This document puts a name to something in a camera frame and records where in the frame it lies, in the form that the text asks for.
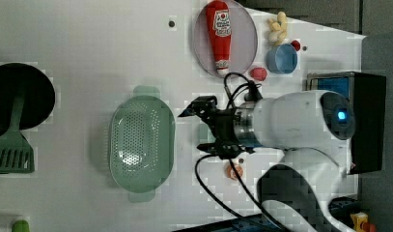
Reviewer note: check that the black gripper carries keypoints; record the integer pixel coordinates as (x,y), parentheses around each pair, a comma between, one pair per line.
(221,123)

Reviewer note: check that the green plastic strainer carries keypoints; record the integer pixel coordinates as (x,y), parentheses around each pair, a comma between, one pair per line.
(141,144)

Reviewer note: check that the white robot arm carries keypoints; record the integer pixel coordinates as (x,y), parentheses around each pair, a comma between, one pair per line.
(313,129)

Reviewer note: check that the orange slice toy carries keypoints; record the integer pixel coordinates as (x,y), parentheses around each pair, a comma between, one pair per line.
(233,171)

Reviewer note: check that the red green toy fruit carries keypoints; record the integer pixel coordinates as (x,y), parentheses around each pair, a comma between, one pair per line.
(258,73)

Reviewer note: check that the grey oval plate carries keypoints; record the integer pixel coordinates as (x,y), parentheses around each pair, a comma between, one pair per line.
(244,42)

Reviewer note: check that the red ketchup bottle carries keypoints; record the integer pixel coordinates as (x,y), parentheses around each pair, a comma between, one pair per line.
(220,34)

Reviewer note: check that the blue bowl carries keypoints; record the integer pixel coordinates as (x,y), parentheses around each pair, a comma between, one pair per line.
(282,59)

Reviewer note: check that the yellow plush banana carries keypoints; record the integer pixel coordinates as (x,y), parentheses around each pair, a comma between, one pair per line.
(278,28)

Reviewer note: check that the red toy strawberry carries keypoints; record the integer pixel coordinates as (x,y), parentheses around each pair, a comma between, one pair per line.
(296,45)

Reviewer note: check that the black toaster oven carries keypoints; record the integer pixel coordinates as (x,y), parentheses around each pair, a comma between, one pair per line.
(366,93)

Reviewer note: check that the green spatula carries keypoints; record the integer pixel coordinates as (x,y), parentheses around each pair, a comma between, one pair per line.
(16,154)

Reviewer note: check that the green cylinder toy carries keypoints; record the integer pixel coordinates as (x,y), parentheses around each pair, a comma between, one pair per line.
(20,226)

